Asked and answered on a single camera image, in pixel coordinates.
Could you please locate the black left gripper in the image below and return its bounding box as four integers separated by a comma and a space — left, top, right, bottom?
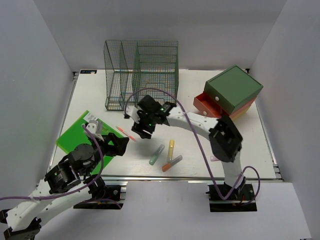
83, 132, 130, 176

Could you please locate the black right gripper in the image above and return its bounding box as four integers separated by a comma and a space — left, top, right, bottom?
132, 110, 157, 140

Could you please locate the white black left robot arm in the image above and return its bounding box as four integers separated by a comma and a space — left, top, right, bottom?
0, 133, 129, 240

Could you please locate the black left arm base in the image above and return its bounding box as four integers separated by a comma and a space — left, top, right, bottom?
73, 177, 126, 210

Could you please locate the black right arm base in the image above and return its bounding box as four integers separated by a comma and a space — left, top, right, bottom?
206, 183, 258, 213

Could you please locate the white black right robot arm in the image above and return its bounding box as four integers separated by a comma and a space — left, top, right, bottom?
124, 95, 246, 200

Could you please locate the thin orange highlighter pen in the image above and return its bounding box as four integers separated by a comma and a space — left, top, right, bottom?
116, 126, 137, 142

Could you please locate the green chunky highlighter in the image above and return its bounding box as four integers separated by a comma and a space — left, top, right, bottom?
148, 144, 165, 166

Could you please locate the yellow chunky highlighter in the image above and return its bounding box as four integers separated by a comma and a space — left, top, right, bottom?
167, 139, 175, 163

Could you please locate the orange chunky highlighter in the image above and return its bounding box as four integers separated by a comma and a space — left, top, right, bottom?
161, 155, 183, 172

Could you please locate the green plastic folder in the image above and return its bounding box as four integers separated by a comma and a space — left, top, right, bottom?
52, 110, 124, 167

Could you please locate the purple chunky highlighter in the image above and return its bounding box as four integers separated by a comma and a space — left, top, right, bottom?
209, 155, 219, 162

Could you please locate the green top drawer box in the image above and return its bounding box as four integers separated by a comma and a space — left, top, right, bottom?
204, 65, 263, 115

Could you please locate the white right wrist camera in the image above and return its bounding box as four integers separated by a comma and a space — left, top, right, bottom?
124, 106, 140, 124

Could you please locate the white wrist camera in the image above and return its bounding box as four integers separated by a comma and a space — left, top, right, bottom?
81, 120, 104, 141
124, 106, 140, 124

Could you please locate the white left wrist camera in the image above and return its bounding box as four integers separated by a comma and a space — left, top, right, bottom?
81, 120, 104, 141

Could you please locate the aluminium table edge rail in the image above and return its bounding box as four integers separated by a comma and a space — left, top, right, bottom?
101, 174, 285, 183

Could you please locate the green wire mesh organizer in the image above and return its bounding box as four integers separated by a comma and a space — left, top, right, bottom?
103, 40, 179, 111

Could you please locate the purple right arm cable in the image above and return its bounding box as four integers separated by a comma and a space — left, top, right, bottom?
123, 87, 262, 207

